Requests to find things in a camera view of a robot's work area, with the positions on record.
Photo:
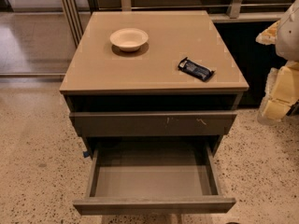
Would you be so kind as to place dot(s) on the open grey middle drawer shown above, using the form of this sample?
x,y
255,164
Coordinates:
x,y
153,178

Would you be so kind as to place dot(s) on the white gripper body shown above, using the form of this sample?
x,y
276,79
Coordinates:
x,y
289,37

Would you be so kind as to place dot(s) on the blue tape piece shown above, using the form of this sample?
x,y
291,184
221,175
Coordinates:
x,y
85,154

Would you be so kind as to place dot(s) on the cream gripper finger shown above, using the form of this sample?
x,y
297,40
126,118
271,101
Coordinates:
x,y
272,111
269,35

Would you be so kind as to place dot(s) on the closed grey top drawer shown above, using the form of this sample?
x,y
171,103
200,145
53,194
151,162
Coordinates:
x,y
188,123

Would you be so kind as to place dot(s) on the white ceramic bowl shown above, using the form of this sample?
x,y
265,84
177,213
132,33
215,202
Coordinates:
x,y
129,39

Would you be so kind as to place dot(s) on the blue rxbar blueberry wrapper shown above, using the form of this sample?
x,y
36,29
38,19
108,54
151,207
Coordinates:
x,y
195,70

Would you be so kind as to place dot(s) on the metal shelf frame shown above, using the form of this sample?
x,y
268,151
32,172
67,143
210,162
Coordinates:
x,y
220,11

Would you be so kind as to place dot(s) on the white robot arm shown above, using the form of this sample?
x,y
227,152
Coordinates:
x,y
287,44

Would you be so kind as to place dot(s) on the grey drawer cabinet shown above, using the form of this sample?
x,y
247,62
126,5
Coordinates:
x,y
102,78

